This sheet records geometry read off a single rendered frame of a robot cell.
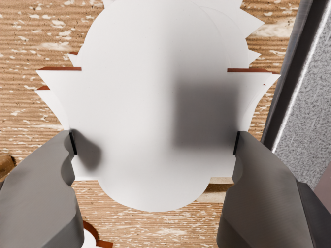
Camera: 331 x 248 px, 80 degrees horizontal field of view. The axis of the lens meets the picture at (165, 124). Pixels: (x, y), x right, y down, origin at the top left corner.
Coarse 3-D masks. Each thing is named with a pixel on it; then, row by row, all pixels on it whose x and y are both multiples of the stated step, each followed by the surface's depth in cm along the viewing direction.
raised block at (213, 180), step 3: (213, 177) 21; (216, 177) 21; (219, 177) 21; (222, 177) 21; (225, 177) 21; (228, 177) 21; (231, 177) 21; (210, 180) 21; (213, 180) 21; (216, 180) 21; (219, 180) 21; (222, 180) 21; (225, 180) 21; (228, 180) 21; (231, 180) 21; (213, 183) 21; (216, 183) 21; (219, 183) 21; (222, 183) 21; (225, 183) 21; (228, 183) 21; (231, 183) 21
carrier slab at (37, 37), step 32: (0, 0) 16; (32, 0) 16; (64, 0) 16; (96, 0) 16; (256, 0) 16; (288, 0) 16; (0, 32) 17; (32, 32) 17; (64, 32) 17; (256, 32) 17; (288, 32) 17; (0, 64) 18; (32, 64) 18; (64, 64) 18; (256, 64) 18; (0, 96) 19; (32, 96) 19; (0, 128) 21; (32, 128) 21; (256, 128) 21
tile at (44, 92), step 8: (80, 56) 11; (80, 64) 11; (40, 88) 12; (48, 88) 12; (40, 96) 12; (48, 96) 12; (48, 104) 12; (56, 104) 12; (56, 112) 13; (64, 112) 13; (64, 120) 13; (64, 128) 13
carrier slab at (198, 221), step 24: (96, 192) 25; (96, 216) 28; (120, 216) 28; (144, 216) 28; (168, 216) 28; (192, 216) 28; (216, 216) 28; (120, 240) 30; (144, 240) 30; (168, 240) 30; (192, 240) 30
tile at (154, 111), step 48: (144, 0) 9; (96, 48) 10; (144, 48) 10; (192, 48) 10; (96, 96) 11; (144, 96) 11; (192, 96) 11; (240, 96) 11; (96, 144) 13; (144, 144) 13; (192, 144) 13; (144, 192) 15; (192, 192) 15
